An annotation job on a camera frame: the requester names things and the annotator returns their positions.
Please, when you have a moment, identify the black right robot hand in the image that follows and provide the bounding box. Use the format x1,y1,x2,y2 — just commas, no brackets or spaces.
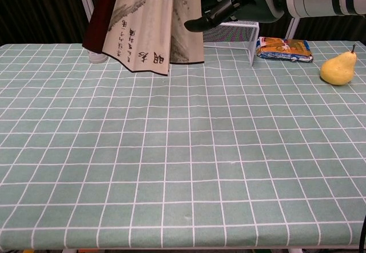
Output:
184,0,285,33

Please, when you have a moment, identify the painted paper folding fan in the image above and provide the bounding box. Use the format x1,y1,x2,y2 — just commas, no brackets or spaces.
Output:
82,0,205,77

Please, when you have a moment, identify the blue orange snack packet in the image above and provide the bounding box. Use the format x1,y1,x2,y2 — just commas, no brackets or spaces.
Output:
256,36,314,63

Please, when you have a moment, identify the yellow pear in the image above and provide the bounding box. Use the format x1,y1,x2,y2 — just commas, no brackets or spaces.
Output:
320,44,357,86

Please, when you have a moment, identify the green checked tablecloth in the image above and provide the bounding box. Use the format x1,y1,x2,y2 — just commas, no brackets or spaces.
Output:
0,41,366,250

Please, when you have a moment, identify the small white jar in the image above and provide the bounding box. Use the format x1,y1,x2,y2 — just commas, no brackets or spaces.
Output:
87,50,109,64

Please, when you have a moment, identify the dark curtain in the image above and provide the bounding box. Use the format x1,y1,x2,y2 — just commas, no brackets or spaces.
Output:
0,0,366,46

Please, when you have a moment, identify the white wire mesh rack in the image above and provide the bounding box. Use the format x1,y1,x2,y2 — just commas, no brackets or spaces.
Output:
202,20,260,67

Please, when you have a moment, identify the white table frame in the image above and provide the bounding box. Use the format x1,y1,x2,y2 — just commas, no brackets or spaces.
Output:
62,246,304,253

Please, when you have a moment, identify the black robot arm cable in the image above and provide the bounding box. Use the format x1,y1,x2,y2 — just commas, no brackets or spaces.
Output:
359,214,366,253

